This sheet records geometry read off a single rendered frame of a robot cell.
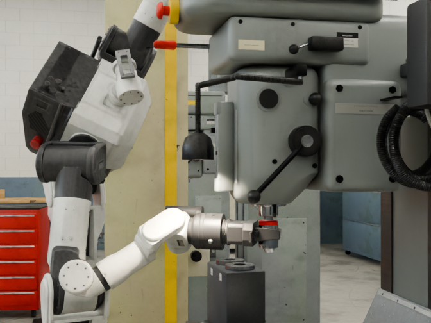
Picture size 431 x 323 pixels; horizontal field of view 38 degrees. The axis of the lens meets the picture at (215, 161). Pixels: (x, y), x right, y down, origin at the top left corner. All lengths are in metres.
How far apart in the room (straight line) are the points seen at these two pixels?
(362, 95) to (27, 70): 9.34
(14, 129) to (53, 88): 8.86
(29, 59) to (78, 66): 8.89
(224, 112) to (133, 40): 0.47
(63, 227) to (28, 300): 4.55
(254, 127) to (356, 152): 0.24
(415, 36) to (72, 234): 0.87
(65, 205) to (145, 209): 1.69
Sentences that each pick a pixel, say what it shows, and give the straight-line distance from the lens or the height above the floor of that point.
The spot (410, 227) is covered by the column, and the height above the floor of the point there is 1.24.
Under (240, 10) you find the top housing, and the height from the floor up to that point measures 1.74.
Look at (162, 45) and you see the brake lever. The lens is 1.57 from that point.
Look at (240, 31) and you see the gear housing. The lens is 1.40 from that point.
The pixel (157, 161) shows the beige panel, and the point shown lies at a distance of 3.19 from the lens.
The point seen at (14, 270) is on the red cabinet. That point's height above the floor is 0.45.
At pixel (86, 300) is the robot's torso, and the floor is 0.99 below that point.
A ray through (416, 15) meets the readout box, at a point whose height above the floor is 1.69.
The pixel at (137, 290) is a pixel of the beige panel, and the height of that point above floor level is 0.77.
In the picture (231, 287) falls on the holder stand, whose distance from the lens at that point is 1.85.
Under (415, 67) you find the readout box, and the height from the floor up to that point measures 1.59.
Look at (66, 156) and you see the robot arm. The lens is 1.55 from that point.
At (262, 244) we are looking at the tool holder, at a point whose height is 1.21.
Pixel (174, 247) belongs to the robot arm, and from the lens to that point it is 1.57.
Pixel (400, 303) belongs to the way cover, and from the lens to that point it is 1.71.
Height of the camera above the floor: 1.40
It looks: level
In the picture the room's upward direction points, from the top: straight up
